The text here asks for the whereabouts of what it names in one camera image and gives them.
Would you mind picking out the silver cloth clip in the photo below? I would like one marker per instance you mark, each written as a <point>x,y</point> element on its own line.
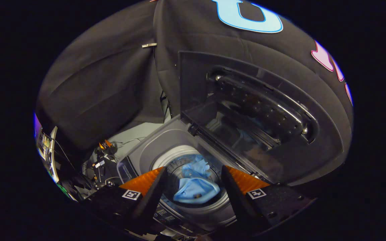
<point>149,45</point>

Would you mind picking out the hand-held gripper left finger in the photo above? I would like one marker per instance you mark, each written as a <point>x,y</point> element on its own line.
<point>151,197</point>

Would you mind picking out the dark transparent washing machine lid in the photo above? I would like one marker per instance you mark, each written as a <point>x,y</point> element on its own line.
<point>313,147</point>

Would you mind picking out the orange clamp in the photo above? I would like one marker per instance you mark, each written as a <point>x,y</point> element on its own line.
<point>105,145</point>

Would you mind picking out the grey washing machine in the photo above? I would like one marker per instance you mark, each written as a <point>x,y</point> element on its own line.
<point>149,144</point>

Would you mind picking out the light blue shirt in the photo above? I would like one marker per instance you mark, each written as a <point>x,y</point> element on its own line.
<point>196,190</point>

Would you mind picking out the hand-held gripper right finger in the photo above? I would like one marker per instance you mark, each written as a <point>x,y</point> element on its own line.
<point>235,197</point>

